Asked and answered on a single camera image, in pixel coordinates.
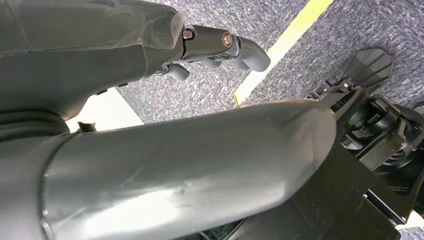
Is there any white flat panel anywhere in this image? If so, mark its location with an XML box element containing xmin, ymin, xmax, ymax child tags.
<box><xmin>65</xmin><ymin>87</ymin><xmax>145</xmax><ymax>134</ymax></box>

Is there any black robot foot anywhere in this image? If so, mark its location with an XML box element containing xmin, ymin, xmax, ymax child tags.
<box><xmin>228</xmin><ymin>48</ymin><xmax>424</xmax><ymax>240</ymax></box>

